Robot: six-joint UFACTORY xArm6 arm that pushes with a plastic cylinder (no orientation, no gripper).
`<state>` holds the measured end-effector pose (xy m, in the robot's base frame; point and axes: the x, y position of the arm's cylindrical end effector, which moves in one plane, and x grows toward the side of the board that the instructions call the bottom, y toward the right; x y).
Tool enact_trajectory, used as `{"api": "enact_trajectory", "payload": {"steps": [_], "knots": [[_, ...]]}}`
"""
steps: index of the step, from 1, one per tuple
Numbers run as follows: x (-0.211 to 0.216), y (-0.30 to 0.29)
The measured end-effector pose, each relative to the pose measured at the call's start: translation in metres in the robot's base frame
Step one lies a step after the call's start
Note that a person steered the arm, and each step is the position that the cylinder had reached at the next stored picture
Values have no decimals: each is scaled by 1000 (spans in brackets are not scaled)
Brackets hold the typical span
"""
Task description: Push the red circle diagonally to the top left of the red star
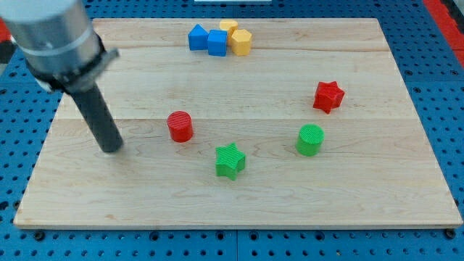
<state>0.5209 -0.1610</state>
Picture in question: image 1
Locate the green cylinder block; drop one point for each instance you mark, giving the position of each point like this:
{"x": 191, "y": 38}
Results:
{"x": 310, "y": 139}

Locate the blue triangle block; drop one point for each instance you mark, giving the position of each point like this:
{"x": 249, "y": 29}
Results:
{"x": 197, "y": 38}

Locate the wooden board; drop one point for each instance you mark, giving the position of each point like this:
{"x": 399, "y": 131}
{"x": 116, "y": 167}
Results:
{"x": 375, "y": 168}

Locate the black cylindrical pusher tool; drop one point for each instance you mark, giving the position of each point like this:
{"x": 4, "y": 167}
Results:
{"x": 95, "y": 112}

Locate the green star block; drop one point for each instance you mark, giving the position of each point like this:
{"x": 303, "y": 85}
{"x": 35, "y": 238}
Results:
{"x": 230, "y": 161}

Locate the yellow heart block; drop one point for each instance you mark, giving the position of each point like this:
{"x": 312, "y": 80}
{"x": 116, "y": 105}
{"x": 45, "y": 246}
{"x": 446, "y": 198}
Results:
{"x": 229, "y": 26}

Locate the red cylinder block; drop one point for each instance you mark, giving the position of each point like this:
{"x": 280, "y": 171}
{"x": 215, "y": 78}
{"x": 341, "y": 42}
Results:
{"x": 180, "y": 126}

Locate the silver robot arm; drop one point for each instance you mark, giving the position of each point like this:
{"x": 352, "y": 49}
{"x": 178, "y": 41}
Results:
{"x": 59, "y": 42}

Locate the red star block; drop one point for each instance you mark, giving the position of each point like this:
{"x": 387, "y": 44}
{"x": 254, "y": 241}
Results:
{"x": 328, "y": 96}

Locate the yellow hexagon block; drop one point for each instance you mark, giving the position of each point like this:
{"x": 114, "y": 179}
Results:
{"x": 241, "y": 42}

